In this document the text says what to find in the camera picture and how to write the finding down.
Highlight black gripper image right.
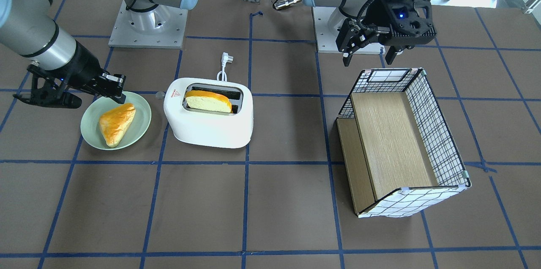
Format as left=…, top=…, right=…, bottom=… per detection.
left=336, top=0, right=437, bottom=67

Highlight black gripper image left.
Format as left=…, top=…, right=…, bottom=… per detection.
left=13, top=41, right=126, bottom=109

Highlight white toaster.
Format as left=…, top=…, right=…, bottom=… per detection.
left=164, top=77, right=254, bottom=149

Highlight bread slice in toaster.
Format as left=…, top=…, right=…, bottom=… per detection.
left=185, top=90, right=232, bottom=113

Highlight triangular golden pastry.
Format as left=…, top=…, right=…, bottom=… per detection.
left=99, top=103, right=137, bottom=148

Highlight light green plate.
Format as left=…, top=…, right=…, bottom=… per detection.
left=80, top=92, right=151, bottom=150

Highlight silver metal cylinder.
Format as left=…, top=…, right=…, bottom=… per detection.
left=273, top=0, right=303, bottom=11

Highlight wooden board in box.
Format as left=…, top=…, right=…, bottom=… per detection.
left=336, top=92, right=438, bottom=218

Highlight checkered fabric storage box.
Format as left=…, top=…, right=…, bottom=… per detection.
left=337, top=68, right=471, bottom=218

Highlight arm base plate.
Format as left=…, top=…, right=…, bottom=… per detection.
left=312, top=6, right=385, bottom=55
left=108, top=2, right=188, bottom=49

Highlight white toaster power cable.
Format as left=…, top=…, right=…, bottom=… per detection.
left=216, top=52, right=232, bottom=82

